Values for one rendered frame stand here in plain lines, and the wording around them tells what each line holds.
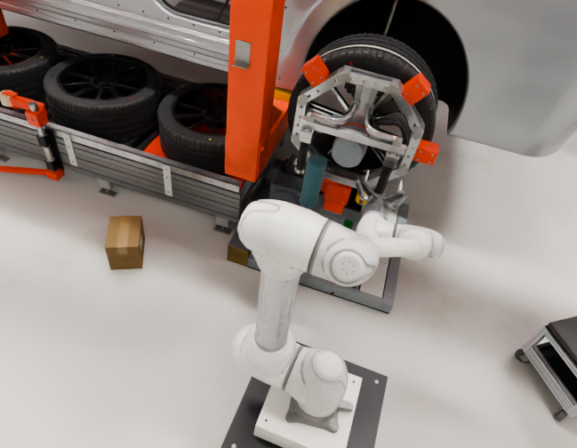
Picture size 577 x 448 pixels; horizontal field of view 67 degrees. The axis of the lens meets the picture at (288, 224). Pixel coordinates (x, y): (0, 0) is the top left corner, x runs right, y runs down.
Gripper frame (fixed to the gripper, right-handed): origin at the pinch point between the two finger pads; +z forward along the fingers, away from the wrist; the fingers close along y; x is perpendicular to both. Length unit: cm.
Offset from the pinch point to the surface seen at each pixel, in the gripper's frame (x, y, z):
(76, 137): -45, -162, 18
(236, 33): 38, -69, 10
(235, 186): -44, -69, 18
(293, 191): -44, -40, 26
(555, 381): -68, 102, -18
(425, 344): -83, 48, -11
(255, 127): 0, -58, 10
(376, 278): -75, 16, 14
